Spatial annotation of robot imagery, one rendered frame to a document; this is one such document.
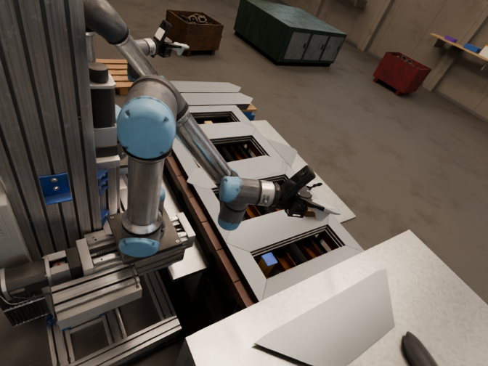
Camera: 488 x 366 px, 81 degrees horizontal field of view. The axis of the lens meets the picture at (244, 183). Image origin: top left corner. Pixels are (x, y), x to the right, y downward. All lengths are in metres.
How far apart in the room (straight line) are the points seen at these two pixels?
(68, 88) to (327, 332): 1.09
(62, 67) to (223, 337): 0.88
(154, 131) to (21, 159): 0.49
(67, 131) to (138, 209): 0.31
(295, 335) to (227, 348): 0.23
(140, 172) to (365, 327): 0.94
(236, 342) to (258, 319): 0.11
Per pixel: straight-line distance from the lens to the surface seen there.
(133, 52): 1.32
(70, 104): 0.92
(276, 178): 1.91
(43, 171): 1.05
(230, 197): 0.80
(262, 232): 1.52
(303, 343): 1.08
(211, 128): 2.13
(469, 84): 10.16
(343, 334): 1.17
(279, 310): 1.12
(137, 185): 0.76
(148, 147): 0.64
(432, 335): 1.46
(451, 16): 10.58
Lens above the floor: 1.99
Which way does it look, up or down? 40 degrees down
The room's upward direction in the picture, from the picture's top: 21 degrees clockwise
